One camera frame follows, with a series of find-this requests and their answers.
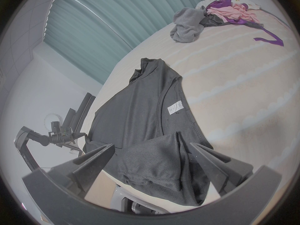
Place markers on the black T-shirt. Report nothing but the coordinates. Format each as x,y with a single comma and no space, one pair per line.
140,116

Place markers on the pile of clothes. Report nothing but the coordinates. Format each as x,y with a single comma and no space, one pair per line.
229,12

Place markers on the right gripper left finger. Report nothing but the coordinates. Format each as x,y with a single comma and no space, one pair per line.
89,170

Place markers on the grey garment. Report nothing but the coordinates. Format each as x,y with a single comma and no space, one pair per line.
187,22

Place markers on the bed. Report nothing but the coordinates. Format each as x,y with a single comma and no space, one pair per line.
234,78

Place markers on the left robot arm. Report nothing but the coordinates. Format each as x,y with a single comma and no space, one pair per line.
23,137

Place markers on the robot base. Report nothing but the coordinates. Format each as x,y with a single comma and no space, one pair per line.
117,196

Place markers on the blue-green curtain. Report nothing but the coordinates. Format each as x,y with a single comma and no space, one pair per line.
82,43
140,8

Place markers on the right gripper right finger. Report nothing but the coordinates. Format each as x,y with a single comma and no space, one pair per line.
215,167

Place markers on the white printed pillow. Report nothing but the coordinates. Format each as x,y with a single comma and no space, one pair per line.
253,5

